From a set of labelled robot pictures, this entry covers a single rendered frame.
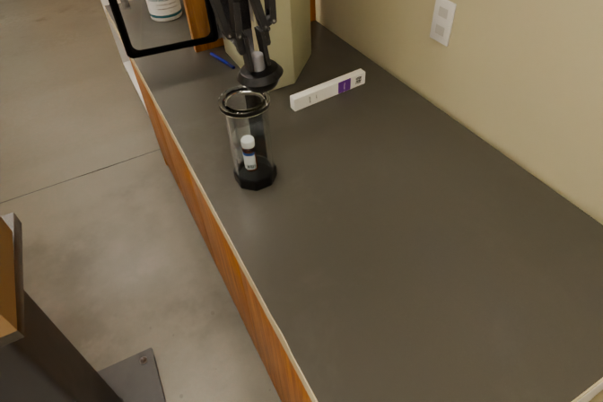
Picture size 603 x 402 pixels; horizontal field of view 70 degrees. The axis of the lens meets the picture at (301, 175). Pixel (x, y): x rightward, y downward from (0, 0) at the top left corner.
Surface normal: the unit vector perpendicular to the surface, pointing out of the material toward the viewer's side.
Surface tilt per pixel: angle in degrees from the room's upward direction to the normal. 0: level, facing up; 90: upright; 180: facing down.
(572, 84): 90
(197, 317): 0
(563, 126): 90
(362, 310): 2
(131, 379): 0
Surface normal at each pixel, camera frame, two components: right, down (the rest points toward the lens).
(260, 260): -0.04, -0.73
